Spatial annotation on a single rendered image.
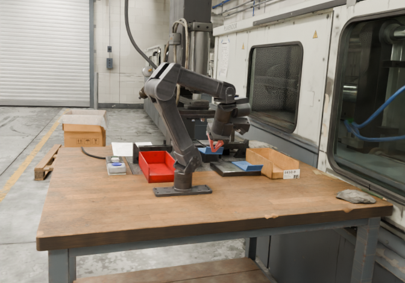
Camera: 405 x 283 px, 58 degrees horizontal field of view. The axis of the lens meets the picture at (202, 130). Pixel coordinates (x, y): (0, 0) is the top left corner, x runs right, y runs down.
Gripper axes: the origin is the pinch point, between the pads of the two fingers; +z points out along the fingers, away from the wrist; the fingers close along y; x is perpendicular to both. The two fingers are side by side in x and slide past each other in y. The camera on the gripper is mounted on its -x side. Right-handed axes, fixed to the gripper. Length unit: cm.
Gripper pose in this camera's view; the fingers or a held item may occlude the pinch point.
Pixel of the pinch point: (213, 149)
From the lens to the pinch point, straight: 141.1
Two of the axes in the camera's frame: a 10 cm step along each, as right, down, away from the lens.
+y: -1.9, -5.9, 7.8
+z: -1.9, 8.1, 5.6
